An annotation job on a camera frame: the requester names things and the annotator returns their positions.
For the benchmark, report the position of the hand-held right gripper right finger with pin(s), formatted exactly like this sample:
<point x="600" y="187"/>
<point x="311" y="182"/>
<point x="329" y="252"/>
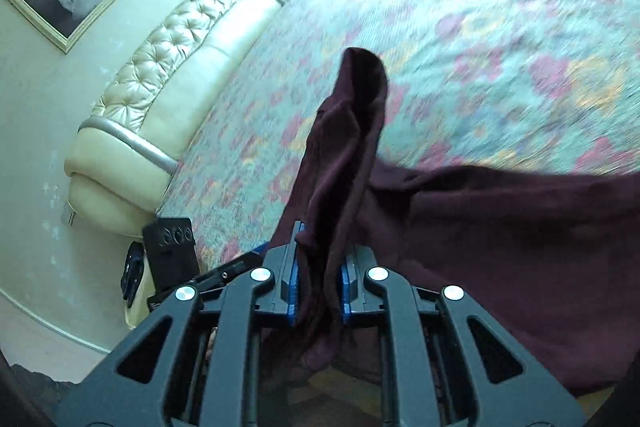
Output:
<point x="346" y="287"/>

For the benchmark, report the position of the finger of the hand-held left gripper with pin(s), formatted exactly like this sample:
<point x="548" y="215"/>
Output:
<point x="227" y="274"/>

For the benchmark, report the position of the maroon pants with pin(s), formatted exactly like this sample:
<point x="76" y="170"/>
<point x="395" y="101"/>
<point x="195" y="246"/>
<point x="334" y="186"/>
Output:
<point x="450" y="232"/>

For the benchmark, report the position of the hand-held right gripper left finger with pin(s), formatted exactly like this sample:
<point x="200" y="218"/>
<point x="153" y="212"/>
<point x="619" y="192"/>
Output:
<point x="294" y="277"/>

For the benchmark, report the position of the bed with patterned cover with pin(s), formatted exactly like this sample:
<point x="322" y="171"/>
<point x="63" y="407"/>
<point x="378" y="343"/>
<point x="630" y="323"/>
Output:
<point x="475" y="32"/>

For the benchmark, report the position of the cream tufted headboard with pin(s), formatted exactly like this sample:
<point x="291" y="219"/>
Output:
<point x="175" y="72"/>

